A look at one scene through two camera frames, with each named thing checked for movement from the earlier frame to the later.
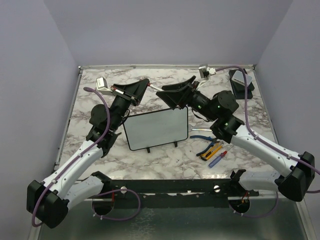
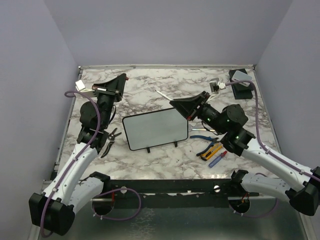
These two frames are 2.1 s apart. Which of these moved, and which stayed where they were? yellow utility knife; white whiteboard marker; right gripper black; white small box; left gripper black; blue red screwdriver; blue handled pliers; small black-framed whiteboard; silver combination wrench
Moved: left gripper black; right gripper black; white whiteboard marker
Stayed: blue handled pliers; white small box; small black-framed whiteboard; blue red screwdriver; silver combination wrench; yellow utility knife
